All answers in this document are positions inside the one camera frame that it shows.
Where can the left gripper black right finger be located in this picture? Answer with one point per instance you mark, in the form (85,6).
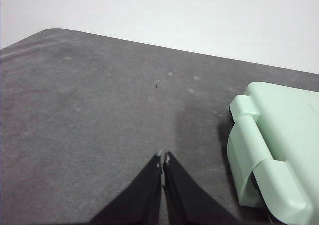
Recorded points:
(187,200)

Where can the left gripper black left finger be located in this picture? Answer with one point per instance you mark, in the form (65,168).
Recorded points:
(139,200)

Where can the mint green breakfast machine base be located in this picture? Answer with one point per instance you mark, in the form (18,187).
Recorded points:
(236,160)

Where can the mint green hinged griddle cover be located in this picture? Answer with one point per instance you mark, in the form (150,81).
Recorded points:
(286,123)

